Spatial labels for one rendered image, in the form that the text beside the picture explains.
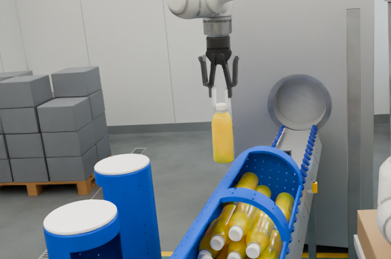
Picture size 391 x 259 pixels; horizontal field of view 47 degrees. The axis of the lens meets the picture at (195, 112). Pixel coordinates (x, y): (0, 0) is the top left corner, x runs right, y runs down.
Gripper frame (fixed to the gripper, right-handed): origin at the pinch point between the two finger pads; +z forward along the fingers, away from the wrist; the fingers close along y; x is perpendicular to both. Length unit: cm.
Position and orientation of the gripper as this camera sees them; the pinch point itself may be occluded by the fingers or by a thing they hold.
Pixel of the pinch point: (220, 98)
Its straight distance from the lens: 148.0
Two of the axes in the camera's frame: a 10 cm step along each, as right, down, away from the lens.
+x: -3.1, 2.7, -9.1
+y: -9.5, -0.3, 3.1
